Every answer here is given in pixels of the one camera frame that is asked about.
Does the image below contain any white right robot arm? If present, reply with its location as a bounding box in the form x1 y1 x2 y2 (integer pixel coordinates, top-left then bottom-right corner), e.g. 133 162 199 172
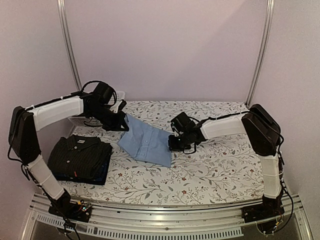
168 104 284 218

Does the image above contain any aluminium front rail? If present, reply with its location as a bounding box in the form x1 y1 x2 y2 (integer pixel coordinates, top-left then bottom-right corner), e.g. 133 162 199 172
24 193 305 232

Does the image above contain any perforated metal front panel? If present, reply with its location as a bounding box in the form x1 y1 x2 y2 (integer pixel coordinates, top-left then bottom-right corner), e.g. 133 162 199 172
35 208 245 240

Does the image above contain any white plastic laundry basket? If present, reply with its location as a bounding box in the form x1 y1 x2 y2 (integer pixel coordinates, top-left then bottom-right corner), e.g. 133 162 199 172
67 90 129 132

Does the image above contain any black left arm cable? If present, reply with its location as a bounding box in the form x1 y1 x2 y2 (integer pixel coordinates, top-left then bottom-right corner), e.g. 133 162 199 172
80 80 127 111

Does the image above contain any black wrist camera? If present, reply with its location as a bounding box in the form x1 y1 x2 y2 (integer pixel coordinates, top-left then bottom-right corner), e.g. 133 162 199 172
93 82 117 104
170 112 196 134

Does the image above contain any dark blue shirt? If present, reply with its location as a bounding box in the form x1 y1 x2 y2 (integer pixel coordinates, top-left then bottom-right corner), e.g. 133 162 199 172
53 160 110 186

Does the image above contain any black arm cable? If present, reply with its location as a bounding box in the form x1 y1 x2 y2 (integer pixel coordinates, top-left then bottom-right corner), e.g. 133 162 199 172
277 134 295 233
80 80 127 111

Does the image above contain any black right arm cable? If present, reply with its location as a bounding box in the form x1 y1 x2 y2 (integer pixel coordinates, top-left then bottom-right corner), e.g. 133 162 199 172
277 134 295 233

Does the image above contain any black pinstriped shirt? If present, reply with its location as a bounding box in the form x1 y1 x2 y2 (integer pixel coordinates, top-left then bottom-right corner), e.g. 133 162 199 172
47 134 113 179

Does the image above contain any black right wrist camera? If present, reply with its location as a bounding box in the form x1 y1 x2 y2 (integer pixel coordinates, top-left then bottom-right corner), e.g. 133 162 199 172
170 112 196 134

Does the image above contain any right aluminium frame post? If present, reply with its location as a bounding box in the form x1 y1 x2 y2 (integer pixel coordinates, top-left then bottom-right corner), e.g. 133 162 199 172
245 0 275 107

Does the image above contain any left aluminium frame post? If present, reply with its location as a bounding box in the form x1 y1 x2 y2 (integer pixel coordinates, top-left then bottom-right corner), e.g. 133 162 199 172
56 0 82 91

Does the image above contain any floral patterned table cloth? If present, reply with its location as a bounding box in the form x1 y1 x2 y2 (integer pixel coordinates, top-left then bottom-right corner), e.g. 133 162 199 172
44 100 268 206

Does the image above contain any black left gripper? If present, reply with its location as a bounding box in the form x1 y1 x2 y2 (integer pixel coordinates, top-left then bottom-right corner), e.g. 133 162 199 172
88 104 129 132

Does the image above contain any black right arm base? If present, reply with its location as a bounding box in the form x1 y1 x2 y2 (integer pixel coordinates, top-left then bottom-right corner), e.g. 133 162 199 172
241 195 285 235

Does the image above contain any light blue long sleeve shirt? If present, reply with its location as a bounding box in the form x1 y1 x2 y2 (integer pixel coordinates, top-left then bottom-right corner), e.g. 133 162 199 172
117 114 172 168

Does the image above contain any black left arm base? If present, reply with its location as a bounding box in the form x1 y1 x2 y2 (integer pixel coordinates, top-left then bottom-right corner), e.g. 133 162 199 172
47 192 92 223

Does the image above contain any aluminium frame post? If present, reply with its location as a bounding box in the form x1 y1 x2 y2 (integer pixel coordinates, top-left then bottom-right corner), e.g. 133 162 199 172
56 0 82 91
245 0 275 107

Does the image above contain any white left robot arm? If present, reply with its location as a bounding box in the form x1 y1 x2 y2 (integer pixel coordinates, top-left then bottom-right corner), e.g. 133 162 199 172
8 92 128 217

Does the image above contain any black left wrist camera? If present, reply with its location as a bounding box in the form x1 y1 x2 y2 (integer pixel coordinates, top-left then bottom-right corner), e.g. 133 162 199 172
93 82 117 104

